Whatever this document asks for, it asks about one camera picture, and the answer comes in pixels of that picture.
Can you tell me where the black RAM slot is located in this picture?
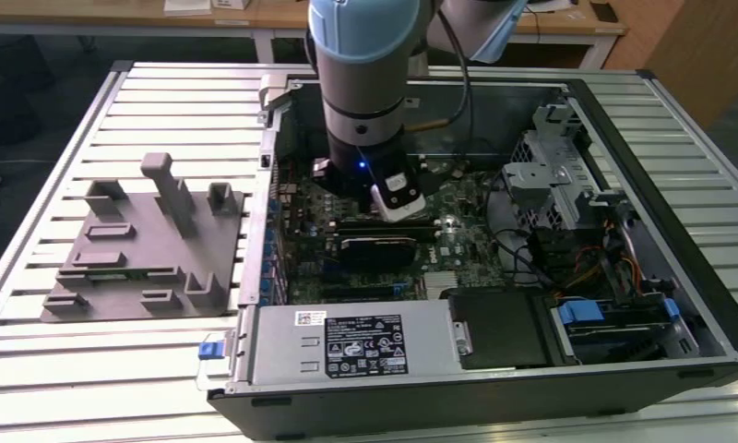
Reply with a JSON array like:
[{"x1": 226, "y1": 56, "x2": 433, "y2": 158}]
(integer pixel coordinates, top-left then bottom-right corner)
[
  {"x1": 336, "y1": 218, "x2": 438, "y2": 231},
  {"x1": 338, "y1": 228, "x2": 440, "y2": 242}
]

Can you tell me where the green motherboard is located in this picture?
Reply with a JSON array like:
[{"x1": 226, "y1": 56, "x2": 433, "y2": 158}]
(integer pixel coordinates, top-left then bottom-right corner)
[{"x1": 268, "y1": 154, "x2": 530, "y2": 305}]

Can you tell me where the black graphics card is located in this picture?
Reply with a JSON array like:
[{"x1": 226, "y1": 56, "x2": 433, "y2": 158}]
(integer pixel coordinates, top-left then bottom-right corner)
[{"x1": 337, "y1": 235, "x2": 417, "y2": 269}]

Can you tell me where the silver chipset heatsink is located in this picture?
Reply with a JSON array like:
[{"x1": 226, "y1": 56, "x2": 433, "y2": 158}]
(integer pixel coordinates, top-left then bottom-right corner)
[{"x1": 425, "y1": 270, "x2": 462, "y2": 302}]

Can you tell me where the silver drive cage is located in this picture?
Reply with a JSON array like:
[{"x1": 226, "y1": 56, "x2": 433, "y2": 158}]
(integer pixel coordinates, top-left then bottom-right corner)
[{"x1": 501, "y1": 103, "x2": 598, "y2": 232}]

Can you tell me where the grey parts rack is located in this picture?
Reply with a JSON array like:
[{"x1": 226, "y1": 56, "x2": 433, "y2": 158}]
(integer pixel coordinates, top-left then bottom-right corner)
[{"x1": 40, "y1": 151, "x2": 250, "y2": 322}]

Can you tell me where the grey power supply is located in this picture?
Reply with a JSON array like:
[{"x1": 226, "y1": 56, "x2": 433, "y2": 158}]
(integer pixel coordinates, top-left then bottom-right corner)
[{"x1": 245, "y1": 302, "x2": 469, "y2": 387}]

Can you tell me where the wooden desk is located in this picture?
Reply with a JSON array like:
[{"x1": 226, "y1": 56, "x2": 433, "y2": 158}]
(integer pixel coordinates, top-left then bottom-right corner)
[{"x1": 0, "y1": 0, "x2": 629, "y2": 70}]

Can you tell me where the green RAM stick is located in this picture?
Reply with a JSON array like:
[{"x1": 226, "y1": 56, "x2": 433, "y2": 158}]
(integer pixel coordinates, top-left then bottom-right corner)
[{"x1": 84, "y1": 270, "x2": 150, "y2": 281}]

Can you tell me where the black plastic shroud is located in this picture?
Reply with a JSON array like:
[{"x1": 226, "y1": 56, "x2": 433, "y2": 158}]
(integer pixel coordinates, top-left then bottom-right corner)
[{"x1": 445, "y1": 285, "x2": 570, "y2": 370}]

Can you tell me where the blue disk carrier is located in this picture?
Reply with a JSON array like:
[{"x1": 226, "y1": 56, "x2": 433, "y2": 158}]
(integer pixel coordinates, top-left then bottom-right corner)
[{"x1": 557, "y1": 298, "x2": 605, "y2": 329}]

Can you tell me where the black PC case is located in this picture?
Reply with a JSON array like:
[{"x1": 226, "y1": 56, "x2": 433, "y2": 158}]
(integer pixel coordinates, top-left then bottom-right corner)
[{"x1": 205, "y1": 73, "x2": 738, "y2": 443}]

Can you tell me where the black hard disk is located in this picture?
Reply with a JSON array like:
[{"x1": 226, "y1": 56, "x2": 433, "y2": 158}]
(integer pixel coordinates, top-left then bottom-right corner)
[{"x1": 565, "y1": 322, "x2": 676, "y2": 365}]

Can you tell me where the black office chair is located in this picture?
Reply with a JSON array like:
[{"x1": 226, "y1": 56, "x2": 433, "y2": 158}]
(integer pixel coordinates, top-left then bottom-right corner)
[{"x1": 0, "y1": 34, "x2": 56, "y2": 147}]

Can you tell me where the wooden cabinet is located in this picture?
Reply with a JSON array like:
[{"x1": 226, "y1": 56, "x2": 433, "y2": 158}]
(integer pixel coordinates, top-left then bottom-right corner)
[{"x1": 602, "y1": 0, "x2": 738, "y2": 130}]

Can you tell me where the slim white wrist camera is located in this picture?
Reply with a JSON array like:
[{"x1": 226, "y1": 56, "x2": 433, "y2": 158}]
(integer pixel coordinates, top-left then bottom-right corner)
[{"x1": 370, "y1": 172, "x2": 426, "y2": 223}]

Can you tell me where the copper cable plug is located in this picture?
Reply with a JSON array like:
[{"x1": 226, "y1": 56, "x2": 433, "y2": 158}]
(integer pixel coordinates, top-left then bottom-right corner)
[{"x1": 404, "y1": 118, "x2": 452, "y2": 134}]

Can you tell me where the grey case handle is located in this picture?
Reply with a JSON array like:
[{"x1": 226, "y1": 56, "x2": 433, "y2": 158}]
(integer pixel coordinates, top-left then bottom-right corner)
[{"x1": 257, "y1": 75, "x2": 292, "y2": 126}]

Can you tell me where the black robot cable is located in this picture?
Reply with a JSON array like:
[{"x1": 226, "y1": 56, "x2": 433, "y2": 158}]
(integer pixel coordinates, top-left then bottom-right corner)
[{"x1": 433, "y1": 6, "x2": 473, "y2": 126}]

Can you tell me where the orange wire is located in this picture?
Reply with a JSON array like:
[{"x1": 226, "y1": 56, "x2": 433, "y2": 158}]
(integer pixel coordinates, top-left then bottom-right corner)
[{"x1": 626, "y1": 257, "x2": 646, "y2": 290}]

